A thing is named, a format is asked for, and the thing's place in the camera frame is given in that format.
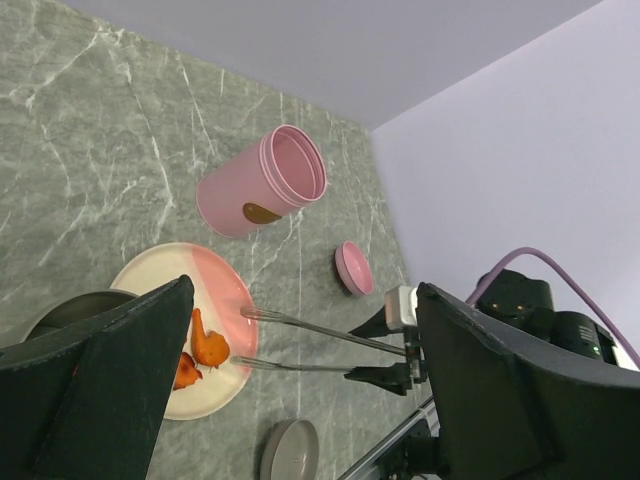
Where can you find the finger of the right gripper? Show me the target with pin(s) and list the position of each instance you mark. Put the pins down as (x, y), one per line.
(375, 327)
(395, 379)

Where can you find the pink and cream plate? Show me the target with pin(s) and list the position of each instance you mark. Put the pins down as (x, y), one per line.
(219, 293)

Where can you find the red orange fried piece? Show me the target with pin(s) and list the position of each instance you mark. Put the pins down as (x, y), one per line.
(187, 373)

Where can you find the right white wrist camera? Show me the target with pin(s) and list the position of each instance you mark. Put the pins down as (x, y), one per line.
(400, 308)

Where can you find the pink cylindrical container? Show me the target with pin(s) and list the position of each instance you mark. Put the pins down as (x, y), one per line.
(278, 175)

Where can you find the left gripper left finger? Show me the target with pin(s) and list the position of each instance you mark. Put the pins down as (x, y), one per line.
(87, 401)

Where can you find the aluminium rail frame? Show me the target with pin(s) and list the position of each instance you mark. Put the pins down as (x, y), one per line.
(423, 422)

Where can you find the metal tongs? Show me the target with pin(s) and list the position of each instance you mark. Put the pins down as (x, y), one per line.
(311, 346)

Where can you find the orange chicken wing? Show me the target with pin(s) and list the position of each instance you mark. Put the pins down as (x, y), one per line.
(208, 348)

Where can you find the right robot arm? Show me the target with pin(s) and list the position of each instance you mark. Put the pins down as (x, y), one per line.
(512, 298)

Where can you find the grey cylindrical container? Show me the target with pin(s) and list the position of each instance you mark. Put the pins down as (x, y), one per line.
(75, 309)

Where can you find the grey round lid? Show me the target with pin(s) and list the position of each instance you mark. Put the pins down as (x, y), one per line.
(291, 451)

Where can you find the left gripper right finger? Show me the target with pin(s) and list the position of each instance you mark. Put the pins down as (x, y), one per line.
(512, 406)

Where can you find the pink round lid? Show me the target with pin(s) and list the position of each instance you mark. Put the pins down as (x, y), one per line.
(353, 269)

